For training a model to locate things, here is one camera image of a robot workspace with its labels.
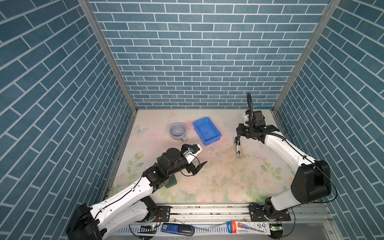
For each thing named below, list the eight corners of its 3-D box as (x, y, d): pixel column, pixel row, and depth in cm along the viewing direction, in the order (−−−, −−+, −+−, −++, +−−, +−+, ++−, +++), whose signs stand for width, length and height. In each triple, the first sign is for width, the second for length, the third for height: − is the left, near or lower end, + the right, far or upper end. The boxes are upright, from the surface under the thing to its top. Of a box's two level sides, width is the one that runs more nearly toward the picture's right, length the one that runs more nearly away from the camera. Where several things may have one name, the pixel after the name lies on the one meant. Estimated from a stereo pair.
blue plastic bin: (205, 146, 101) (205, 143, 97) (192, 126, 112) (192, 122, 108) (221, 139, 105) (222, 135, 101) (208, 120, 116) (208, 116, 112)
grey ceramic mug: (169, 143, 102) (168, 137, 97) (172, 129, 110) (170, 123, 105) (185, 143, 102) (184, 137, 97) (186, 129, 110) (185, 123, 105)
